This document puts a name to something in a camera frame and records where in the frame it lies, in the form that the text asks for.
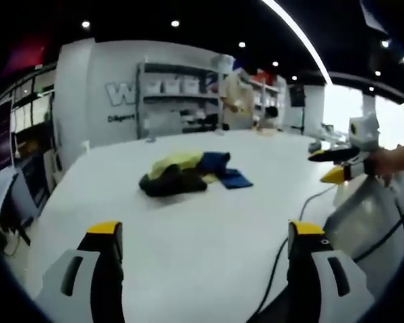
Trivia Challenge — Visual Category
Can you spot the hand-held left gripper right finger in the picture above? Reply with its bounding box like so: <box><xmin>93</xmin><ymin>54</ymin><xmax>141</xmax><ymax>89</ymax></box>
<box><xmin>286</xmin><ymin>219</ymin><xmax>375</xmax><ymax>323</ymax></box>

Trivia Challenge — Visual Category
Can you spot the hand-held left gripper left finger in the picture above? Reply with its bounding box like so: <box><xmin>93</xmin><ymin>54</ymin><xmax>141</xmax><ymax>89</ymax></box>
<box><xmin>33</xmin><ymin>220</ymin><xmax>125</xmax><ymax>323</ymax></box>

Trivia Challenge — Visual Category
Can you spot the blue garment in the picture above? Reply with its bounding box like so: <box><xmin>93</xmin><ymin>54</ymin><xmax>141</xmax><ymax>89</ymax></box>
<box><xmin>201</xmin><ymin>151</ymin><xmax>255</xmax><ymax>190</ymax></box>

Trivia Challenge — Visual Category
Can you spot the black garment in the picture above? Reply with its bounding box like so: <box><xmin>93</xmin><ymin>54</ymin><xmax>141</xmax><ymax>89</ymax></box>
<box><xmin>138</xmin><ymin>164</ymin><xmax>209</xmax><ymax>199</ymax></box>

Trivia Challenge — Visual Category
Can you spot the yellow garment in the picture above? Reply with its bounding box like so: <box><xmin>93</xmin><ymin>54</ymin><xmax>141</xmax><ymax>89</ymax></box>
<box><xmin>149</xmin><ymin>151</ymin><xmax>220</xmax><ymax>185</ymax></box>

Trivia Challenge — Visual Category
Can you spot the person's right hand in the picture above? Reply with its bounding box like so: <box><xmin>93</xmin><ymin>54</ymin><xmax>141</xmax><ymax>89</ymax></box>
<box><xmin>366</xmin><ymin>142</ymin><xmax>404</xmax><ymax>186</ymax></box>

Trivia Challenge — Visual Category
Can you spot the white shelf with red items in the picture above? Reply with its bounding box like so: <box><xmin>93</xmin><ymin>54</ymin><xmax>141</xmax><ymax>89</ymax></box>
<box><xmin>250</xmin><ymin>69</ymin><xmax>287</xmax><ymax>129</ymax></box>

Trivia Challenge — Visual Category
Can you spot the long ceiling light strip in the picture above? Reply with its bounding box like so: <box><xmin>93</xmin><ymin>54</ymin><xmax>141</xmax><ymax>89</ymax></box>
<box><xmin>261</xmin><ymin>0</ymin><xmax>333</xmax><ymax>85</ymax></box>

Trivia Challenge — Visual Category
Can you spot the grey metal shelf unit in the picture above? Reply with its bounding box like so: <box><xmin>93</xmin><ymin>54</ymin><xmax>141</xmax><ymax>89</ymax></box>
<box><xmin>136</xmin><ymin>61</ymin><xmax>223</xmax><ymax>139</ymax></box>

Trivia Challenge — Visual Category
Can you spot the row of white storage boxes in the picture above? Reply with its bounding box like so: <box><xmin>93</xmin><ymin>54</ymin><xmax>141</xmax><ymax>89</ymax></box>
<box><xmin>147</xmin><ymin>77</ymin><xmax>203</xmax><ymax>95</ymax></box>

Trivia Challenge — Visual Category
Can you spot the group of ceiling spotlights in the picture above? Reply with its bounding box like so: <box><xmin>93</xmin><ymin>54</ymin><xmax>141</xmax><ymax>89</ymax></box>
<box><xmin>80</xmin><ymin>18</ymin><xmax>404</xmax><ymax>94</ymax></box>

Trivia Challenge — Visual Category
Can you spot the black cable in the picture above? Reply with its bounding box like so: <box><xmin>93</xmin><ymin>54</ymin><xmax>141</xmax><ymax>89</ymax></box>
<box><xmin>352</xmin><ymin>193</ymin><xmax>404</xmax><ymax>264</ymax></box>

